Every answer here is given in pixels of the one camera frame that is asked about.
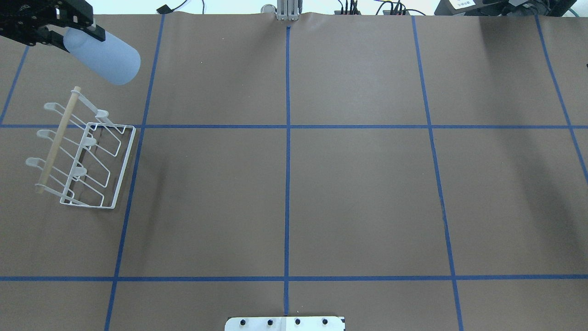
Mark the aluminium frame post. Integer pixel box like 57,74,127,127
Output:
276,0,303,21

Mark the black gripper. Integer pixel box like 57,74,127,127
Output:
0,0,106,53

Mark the black laptop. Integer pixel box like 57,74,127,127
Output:
433,0,580,17

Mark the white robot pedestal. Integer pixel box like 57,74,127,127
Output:
224,316,346,331

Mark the light blue plastic cup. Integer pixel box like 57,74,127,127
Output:
63,28,141,86

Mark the small black device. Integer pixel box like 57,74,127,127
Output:
156,5,174,15

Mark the white wire cup holder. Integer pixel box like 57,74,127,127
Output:
25,86,138,210

